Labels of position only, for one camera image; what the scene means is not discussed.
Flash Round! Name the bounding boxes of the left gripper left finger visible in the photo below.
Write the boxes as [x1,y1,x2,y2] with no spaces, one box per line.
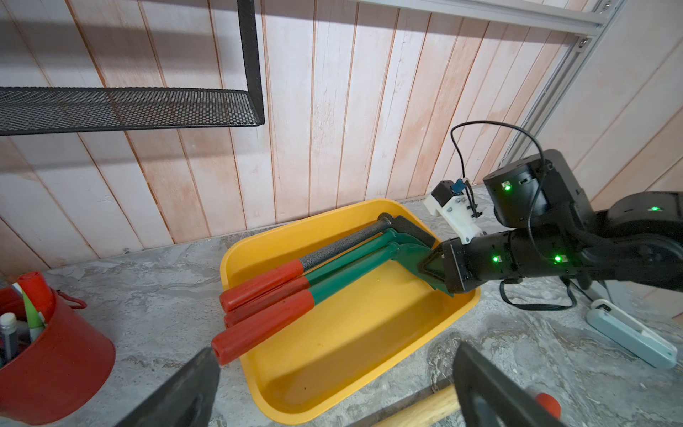
[117,348,221,426]

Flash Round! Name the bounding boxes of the black mesh wall basket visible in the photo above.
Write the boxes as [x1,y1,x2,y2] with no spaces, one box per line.
[1,1,265,136]

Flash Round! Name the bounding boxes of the grey speckled hoe red grip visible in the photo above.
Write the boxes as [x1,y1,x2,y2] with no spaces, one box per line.
[220,213,436,312]

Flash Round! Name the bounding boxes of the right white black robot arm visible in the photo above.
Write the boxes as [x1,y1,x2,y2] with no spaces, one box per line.
[418,149,682,295]

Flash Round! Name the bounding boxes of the wooden handle pick hammer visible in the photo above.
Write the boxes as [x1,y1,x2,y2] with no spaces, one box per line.
[350,379,461,426]

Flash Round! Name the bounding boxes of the pens in red bucket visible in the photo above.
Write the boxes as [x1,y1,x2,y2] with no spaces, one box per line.
[1,272,56,366]

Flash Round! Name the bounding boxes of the yellow plastic storage box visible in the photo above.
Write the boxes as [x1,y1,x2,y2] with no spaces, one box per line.
[216,199,480,425]

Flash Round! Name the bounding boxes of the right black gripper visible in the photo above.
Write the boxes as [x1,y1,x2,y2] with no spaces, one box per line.
[417,231,528,294]

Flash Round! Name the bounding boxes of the red metal pen bucket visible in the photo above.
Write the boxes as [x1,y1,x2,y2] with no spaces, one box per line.
[1,291,116,425]

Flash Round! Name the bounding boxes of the green hoe red grip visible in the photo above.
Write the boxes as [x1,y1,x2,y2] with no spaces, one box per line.
[224,231,430,328]
[211,243,453,366]

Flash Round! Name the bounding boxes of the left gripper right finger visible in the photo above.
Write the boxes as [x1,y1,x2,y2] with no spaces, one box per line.
[453,343,563,426]

